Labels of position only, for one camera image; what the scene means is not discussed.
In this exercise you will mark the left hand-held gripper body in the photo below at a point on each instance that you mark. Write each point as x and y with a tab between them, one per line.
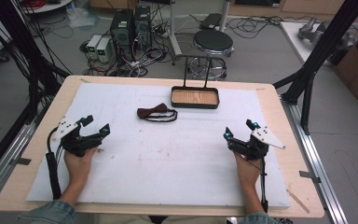
74	143

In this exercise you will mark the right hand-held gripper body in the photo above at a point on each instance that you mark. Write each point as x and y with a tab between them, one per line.
251	149

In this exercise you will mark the person's right hand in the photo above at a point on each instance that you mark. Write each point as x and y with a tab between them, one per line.
248	171

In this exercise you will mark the person's left hand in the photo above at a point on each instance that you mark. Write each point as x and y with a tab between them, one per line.
77	168

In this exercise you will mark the dark red bow tie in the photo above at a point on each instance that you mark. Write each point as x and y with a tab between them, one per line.
150	111

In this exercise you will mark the black tray with hanger stand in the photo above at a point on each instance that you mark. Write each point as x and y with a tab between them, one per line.
195	97

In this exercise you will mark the grey tape strip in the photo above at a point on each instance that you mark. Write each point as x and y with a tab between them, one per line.
20	161
309	176

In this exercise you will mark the white foam mat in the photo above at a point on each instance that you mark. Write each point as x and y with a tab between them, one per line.
174	161

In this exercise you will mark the thin wooden stick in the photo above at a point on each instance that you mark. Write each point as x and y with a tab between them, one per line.
298	200

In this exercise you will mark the person's right denim sleeve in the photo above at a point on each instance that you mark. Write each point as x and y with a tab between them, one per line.
261	218

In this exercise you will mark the person's denim sleeve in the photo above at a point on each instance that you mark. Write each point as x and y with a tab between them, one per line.
49	213
261	218

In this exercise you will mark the white power supply unit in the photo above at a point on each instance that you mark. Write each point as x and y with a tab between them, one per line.
93	45
103	49

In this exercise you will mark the person's left denim sleeve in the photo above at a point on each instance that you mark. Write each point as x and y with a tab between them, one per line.
49	213

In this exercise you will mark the black round stool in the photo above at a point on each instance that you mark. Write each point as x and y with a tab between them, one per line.
213	41

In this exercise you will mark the white side table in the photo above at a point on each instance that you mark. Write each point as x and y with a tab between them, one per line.
295	40

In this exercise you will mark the large black computer tower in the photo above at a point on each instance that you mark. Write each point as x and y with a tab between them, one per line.
121	31

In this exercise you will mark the clear plastic bag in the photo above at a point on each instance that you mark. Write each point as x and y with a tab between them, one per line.
80	17

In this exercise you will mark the slim black computer tower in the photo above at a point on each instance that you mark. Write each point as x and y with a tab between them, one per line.
142	26

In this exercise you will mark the flat black box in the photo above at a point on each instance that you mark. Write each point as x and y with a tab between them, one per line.
210	21

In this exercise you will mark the grey machine part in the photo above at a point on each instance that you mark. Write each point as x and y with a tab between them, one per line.
310	29

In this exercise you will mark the white metal stand legs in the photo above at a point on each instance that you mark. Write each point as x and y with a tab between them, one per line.
174	34

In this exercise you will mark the round white table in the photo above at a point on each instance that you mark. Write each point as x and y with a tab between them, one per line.
48	5

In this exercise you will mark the aluminium rail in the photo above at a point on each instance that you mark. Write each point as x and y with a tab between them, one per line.
3	161
317	161

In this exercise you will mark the black metal frame stand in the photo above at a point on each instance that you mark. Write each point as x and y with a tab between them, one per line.
323	46

